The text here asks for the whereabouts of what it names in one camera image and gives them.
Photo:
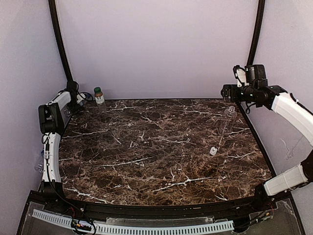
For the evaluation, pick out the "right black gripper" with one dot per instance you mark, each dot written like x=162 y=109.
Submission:
x=230 y=92

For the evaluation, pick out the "clear bottle without label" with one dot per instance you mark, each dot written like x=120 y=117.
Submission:
x=227 y=121

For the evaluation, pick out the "white bottle cap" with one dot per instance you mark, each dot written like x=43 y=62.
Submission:
x=213 y=151

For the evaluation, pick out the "Pepsi bottle blue cap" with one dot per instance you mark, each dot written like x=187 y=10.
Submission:
x=82 y=103

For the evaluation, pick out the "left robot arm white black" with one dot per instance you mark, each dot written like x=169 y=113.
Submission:
x=53 y=118

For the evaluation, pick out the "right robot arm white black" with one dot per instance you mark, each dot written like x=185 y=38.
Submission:
x=252 y=87

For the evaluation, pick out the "Starbucks bottle green cap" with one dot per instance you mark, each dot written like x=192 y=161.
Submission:
x=100 y=101

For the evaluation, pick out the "small blue label water bottle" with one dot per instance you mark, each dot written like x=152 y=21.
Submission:
x=39 y=163

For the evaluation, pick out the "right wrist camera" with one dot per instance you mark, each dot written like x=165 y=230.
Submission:
x=240 y=76

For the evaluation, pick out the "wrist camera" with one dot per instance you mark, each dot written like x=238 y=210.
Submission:
x=240 y=76
x=80 y=98

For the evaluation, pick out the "right black frame post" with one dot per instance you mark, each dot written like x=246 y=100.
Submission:
x=256 y=32

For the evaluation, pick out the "black frame post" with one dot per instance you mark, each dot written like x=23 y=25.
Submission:
x=256 y=32
x=59 y=40

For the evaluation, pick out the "white slotted cable duct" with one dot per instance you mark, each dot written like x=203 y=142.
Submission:
x=102 y=228

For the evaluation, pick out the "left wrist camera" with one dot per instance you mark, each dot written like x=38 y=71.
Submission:
x=80 y=98

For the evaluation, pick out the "black front rail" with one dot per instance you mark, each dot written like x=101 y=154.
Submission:
x=228 y=209

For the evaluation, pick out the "left black frame post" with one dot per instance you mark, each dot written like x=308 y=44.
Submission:
x=59 y=40

